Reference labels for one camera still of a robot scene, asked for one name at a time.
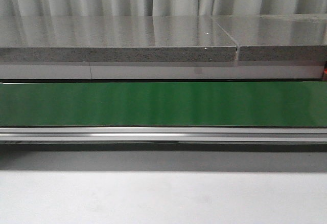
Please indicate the green conveyor belt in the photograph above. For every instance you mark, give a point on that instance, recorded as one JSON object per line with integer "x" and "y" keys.
{"x": 232, "y": 115}

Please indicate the grey speckled countertop right slab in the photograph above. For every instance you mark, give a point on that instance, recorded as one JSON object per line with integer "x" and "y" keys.
{"x": 296, "y": 37}

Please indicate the grey speckled countertop slab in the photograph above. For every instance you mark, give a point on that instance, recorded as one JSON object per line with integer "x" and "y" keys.
{"x": 114, "y": 39}
{"x": 296, "y": 37}

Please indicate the grey speckled countertop left slab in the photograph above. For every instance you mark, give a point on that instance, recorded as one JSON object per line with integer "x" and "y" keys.
{"x": 114, "y": 39}

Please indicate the red plastic tray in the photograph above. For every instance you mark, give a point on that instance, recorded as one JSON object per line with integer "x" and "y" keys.
{"x": 324, "y": 77}

